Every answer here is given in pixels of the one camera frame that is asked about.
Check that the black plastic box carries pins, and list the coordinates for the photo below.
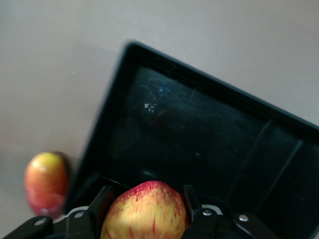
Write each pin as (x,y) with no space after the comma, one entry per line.
(199,137)

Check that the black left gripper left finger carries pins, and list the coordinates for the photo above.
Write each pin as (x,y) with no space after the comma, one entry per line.
(99,211)

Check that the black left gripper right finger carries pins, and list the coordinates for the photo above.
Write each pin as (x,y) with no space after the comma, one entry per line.
(211,224)

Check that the red yellow apple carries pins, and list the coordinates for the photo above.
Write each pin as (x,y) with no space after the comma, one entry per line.
(144,214)

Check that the red yellow mango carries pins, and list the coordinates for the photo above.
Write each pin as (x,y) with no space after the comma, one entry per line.
(46,184)

